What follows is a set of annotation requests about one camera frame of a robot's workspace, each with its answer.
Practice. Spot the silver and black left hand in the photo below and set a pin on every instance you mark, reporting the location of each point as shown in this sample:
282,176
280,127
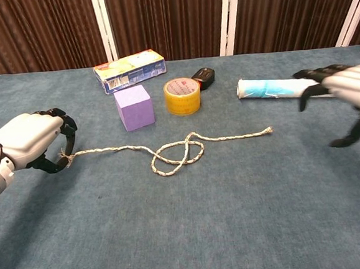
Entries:
27,137

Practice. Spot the silver and black right hand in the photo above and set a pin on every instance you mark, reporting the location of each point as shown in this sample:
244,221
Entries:
353,83

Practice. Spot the white roll with cyan print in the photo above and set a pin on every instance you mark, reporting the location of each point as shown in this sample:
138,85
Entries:
276,88

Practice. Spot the purple foam cube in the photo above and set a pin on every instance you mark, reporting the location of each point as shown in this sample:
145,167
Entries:
138,116

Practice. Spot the blue and yellow cardboard box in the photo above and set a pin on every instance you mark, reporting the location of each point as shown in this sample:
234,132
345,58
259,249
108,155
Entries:
131,73

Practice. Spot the black device with orange trim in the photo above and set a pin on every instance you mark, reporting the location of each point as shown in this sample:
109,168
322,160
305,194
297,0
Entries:
205,75

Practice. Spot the yellow packing tape roll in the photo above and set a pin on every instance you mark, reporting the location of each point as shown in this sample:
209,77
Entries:
182,104

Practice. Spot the blue carpet table cloth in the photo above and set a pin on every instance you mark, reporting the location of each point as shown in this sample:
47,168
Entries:
187,221

